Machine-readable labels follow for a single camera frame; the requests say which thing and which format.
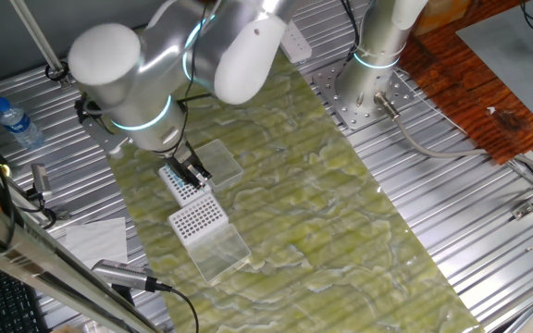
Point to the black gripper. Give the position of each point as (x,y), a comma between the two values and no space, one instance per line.
(183,162)

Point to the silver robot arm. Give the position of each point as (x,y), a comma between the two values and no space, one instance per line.
(155,60)

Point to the white pipette tip holder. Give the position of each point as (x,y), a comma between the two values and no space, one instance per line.
(197,219)
(190,196)

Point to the green marble pattern mat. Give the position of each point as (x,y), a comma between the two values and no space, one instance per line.
(294,208)

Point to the white paper sheet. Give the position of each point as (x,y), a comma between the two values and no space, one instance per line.
(95,240)

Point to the white power strip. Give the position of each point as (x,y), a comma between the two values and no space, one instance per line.
(299,48)

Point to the clear water bottle blue cap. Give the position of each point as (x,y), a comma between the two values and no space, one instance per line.
(19,125)

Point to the aluminium pole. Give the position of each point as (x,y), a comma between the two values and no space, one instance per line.
(35,32)

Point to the black keyboard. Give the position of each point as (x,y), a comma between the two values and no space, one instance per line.
(3,305)

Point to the brown wooden tabletop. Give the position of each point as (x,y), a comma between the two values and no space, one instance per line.
(456,92)

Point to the grey mat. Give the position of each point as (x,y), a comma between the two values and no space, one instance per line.
(516,55)

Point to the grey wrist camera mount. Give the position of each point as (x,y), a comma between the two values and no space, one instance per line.
(102,136)

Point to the silver depth camera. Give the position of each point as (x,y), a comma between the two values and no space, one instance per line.
(123,275)
(40,178)

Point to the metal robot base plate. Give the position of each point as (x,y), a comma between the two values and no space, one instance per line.
(340,106)

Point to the aluminium frame beam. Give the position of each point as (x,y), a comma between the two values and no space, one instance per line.
(40,263)

